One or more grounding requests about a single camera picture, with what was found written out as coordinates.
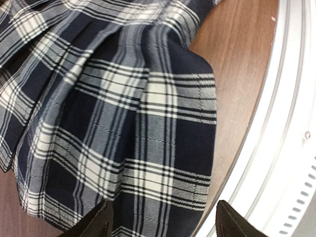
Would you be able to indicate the black white plaid shirt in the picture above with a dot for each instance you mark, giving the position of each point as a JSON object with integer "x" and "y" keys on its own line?
{"x": 102, "y": 100}

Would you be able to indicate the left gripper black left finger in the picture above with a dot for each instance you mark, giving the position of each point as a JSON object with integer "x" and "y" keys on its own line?
{"x": 97, "y": 223}

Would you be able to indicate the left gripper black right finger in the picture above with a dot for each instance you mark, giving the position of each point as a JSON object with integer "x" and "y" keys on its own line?
{"x": 229, "y": 223}

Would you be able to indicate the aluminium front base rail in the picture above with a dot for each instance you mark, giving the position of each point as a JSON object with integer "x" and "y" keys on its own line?
{"x": 271, "y": 181}

